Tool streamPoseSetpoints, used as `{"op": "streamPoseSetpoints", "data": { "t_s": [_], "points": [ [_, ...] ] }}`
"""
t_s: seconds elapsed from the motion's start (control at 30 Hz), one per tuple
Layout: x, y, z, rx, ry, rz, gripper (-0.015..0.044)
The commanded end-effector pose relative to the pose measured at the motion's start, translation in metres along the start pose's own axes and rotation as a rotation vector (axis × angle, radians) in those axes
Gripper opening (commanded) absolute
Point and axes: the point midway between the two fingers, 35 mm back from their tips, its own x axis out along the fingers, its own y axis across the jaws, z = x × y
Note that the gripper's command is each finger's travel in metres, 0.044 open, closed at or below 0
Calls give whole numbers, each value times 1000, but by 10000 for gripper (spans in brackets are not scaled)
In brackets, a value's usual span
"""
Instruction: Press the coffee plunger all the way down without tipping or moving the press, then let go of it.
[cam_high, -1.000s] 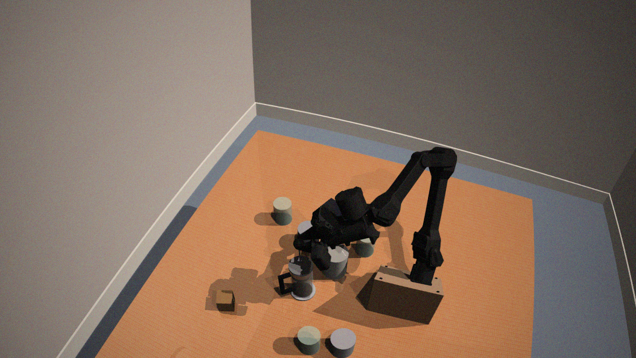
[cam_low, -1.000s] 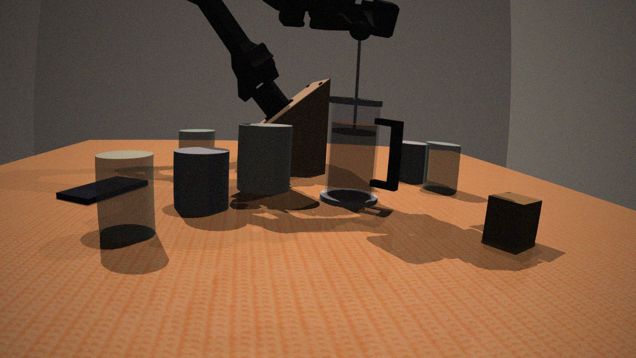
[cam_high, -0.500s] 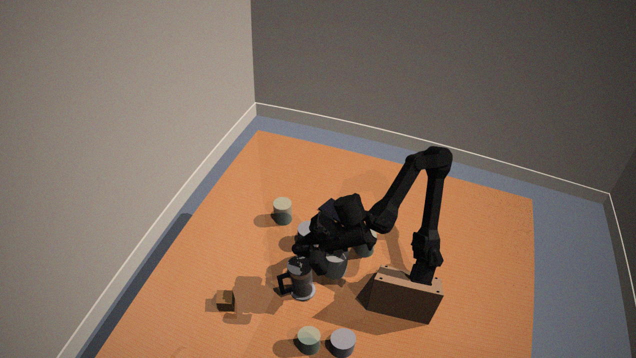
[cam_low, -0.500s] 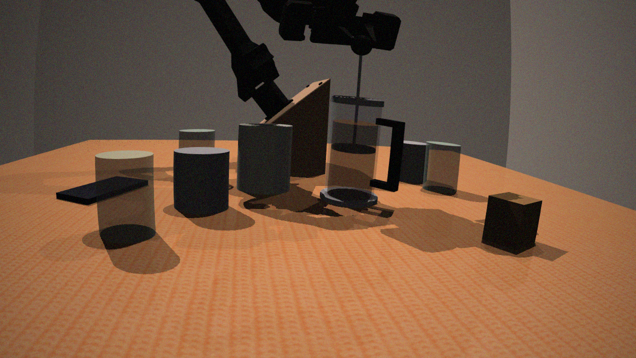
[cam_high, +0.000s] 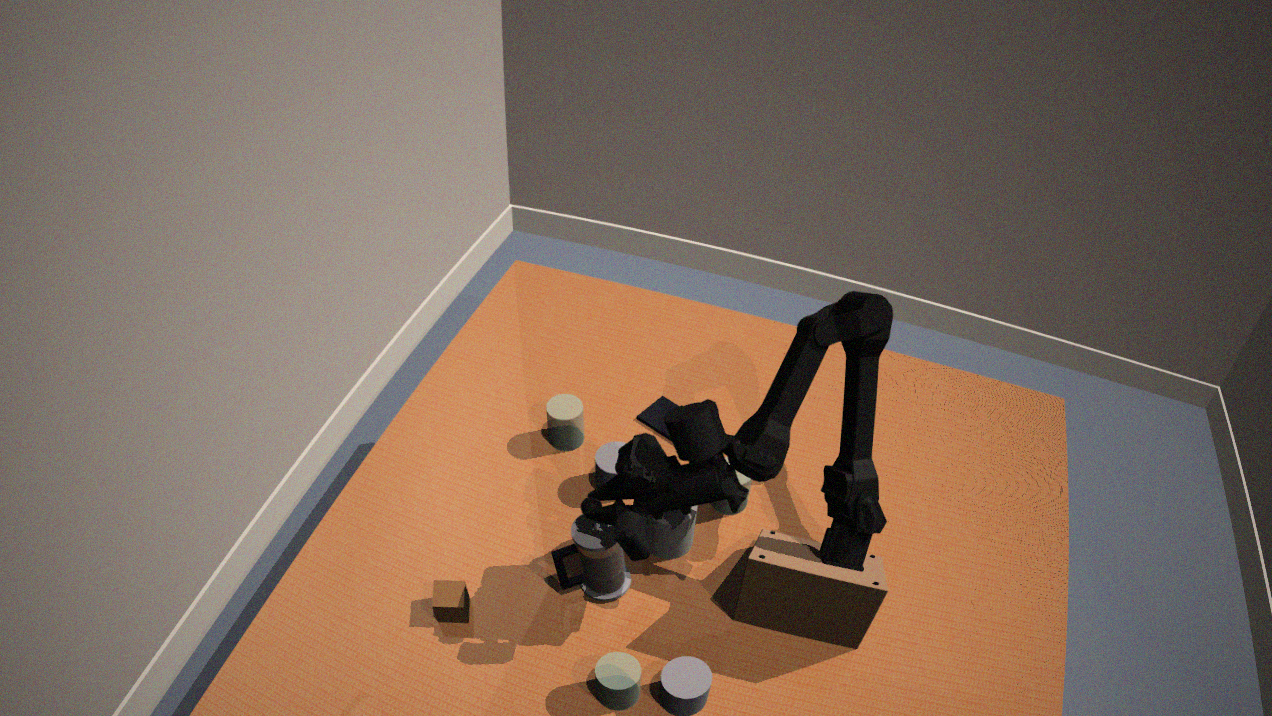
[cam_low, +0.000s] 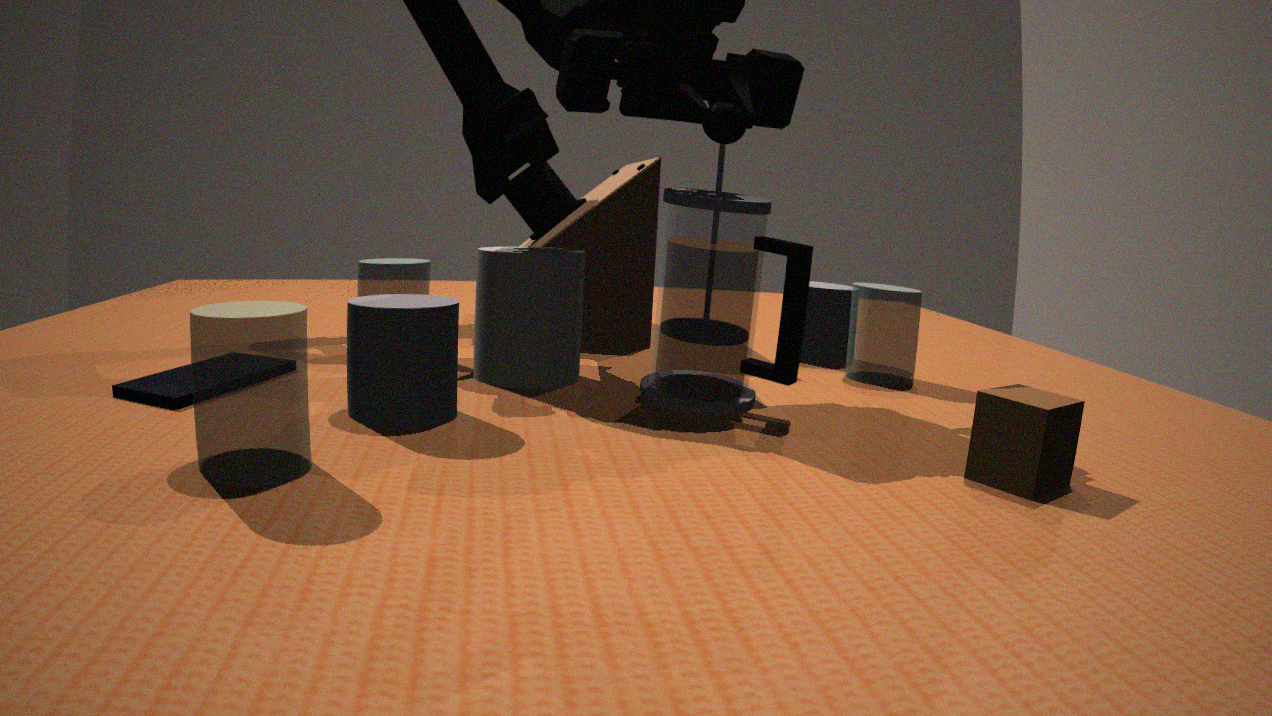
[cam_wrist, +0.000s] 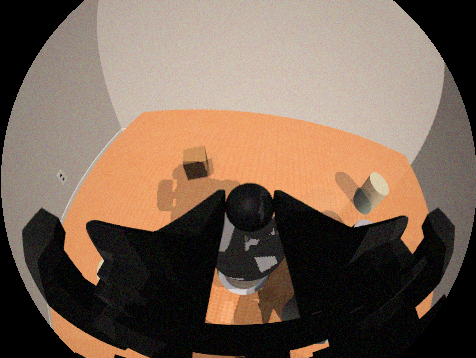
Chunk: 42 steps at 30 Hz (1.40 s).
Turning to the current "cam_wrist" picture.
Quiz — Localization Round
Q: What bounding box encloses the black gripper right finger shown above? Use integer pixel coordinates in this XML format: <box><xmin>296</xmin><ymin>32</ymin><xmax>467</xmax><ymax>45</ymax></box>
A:
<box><xmin>273</xmin><ymin>191</ymin><xmax>408</xmax><ymax>317</ymax></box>

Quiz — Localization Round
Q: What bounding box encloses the glass french press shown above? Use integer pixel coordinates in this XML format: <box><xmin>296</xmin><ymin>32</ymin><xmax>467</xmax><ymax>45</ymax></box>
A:
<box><xmin>215</xmin><ymin>183</ymin><xmax>285</xmax><ymax>295</ymax></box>

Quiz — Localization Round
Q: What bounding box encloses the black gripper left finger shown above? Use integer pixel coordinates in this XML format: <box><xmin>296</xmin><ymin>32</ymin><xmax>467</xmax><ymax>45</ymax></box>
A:
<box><xmin>85</xmin><ymin>190</ymin><xmax>226</xmax><ymax>323</ymax></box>

